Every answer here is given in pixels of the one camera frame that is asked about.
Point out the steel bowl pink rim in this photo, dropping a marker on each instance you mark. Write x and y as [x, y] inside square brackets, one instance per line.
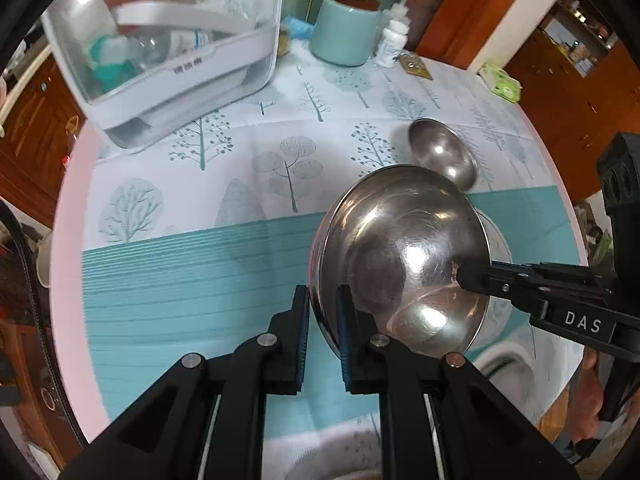
[396, 238]

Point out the white floral ceramic plate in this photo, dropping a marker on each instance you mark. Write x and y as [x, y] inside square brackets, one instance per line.
[499, 308]

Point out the white pump bottle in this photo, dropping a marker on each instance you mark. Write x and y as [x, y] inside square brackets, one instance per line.
[399, 12]

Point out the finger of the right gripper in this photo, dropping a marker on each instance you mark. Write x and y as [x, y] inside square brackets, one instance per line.
[505, 279]

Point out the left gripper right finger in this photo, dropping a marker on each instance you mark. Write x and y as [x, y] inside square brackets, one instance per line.
[439, 418]

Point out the gold blister pill pack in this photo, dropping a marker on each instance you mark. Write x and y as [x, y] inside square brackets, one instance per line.
[413, 65]

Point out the right hand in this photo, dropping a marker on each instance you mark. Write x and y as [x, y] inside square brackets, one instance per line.
[583, 417]

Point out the tree patterned tablecloth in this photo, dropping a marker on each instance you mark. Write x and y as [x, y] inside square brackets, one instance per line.
[192, 245]

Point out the large stainless steel bowl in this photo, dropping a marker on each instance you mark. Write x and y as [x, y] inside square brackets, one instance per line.
[437, 147]

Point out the clear white storage box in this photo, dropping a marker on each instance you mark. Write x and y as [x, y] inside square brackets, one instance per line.
[141, 69]

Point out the green tissue pack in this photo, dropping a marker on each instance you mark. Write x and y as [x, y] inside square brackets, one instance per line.
[499, 82]

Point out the teal ceramic canister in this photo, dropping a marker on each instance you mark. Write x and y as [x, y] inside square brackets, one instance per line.
[344, 31]

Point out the wooden door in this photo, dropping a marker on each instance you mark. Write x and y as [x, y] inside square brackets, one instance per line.
[460, 28]

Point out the white pill bottle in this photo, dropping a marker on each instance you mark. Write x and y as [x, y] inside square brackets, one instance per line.
[393, 40]

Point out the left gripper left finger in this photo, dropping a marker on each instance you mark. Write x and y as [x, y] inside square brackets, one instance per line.
[205, 418]

